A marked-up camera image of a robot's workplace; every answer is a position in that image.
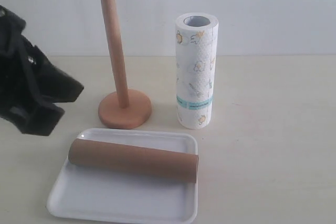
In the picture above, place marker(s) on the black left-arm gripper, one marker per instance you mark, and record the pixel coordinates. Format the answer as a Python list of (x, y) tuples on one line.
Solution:
[(26, 72)]

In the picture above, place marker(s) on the brown cardboard tube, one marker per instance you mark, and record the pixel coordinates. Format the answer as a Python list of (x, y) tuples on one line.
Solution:
[(135, 160)]

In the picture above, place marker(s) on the printed white paper towel roll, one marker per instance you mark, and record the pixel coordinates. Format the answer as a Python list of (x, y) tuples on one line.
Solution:
[(196, 37)]

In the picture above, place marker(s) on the wooden paper towel holder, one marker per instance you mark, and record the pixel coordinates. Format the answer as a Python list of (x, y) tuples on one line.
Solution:
[(125, 108)]

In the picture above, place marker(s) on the white plastic tray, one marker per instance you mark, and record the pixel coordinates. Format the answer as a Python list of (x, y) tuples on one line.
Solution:
[(102, 195)]

